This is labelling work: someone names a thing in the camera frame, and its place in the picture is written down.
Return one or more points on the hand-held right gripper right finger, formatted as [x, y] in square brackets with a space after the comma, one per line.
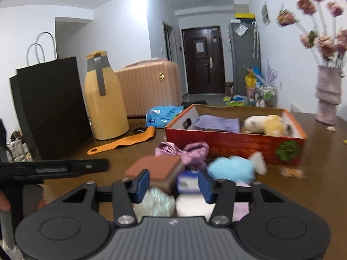
[206, 189]

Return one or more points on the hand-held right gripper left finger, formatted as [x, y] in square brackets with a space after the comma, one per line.
[141, 185]

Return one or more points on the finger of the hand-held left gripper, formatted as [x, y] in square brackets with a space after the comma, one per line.
[67, 168]

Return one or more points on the white foam block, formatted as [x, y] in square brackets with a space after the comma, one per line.
[193, 207]

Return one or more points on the brown sponge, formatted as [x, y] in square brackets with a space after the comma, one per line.
[154, 168]

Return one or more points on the white fluffy cloth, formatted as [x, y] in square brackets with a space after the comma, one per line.
[157, 203]

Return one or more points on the blue fluffy ball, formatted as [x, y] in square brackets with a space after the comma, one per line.
[230, 169]

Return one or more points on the shiny pink cloth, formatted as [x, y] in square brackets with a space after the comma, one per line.
[192, 153]

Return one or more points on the light pink cloth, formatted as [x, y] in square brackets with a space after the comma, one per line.
[241, 211]

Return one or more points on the red cardboard box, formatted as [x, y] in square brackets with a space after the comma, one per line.
[233, 146]

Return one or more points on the white wedge sponge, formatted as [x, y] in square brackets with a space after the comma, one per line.
[259, 162]

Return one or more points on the person's left hand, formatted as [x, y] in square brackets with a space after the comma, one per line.
[4, 201]

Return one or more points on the orange shoehorn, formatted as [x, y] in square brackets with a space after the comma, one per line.
[127, 140]

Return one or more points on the small black object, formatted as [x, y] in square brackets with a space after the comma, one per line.
[138, 130]

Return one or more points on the black paper bag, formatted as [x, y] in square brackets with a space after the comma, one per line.
[51, 108]

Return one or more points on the purple knitted cloth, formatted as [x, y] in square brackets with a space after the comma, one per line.
[217, 123]

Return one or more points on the blue wipes packet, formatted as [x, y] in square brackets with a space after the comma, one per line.
[162, 116]

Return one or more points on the yellow thermos jug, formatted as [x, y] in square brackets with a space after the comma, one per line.
[107, 105]

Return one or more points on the white plush toy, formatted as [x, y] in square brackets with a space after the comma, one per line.
[254, 124]

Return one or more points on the orange snack wrapper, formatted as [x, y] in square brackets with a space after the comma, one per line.
[291, 172]

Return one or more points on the black doormat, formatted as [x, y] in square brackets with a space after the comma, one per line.
[193, 103]

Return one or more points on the green package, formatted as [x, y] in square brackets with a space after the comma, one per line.
[233, 103]

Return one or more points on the yellow plush toy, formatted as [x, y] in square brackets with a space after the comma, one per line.
[274, 126]

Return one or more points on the pink ribbed suitcase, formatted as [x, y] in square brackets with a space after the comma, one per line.
[146, 89]

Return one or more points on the cluttered storage cart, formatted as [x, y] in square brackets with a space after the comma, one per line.
[260, 92]

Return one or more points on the dark brown door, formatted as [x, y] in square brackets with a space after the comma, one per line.
[203, 67]

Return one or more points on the purple dried flower bunch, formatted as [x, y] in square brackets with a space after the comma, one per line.
[272, 73]

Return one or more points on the grey cabinet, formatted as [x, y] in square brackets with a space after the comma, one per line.
[244, 59]

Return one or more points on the fallen rose petal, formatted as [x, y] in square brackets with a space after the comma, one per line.
[330, 128]

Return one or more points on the interior side door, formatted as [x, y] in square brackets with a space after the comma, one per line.
[168, 42]

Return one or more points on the pink ribbed vase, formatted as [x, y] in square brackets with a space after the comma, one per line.
[328, 94]

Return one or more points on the yellow box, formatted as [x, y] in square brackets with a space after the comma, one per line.
[245, 16]

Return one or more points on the dried rose bouquet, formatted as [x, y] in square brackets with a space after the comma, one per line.
[325, 43]

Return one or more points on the wall poster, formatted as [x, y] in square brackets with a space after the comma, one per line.
[266, 13]

